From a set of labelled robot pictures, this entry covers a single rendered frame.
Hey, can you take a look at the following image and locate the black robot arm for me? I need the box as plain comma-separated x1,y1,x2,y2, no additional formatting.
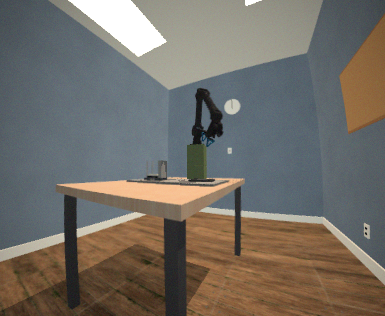
190,88,223,145

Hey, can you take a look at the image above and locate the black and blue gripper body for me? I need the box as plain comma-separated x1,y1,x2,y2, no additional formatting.
203,126,215,140

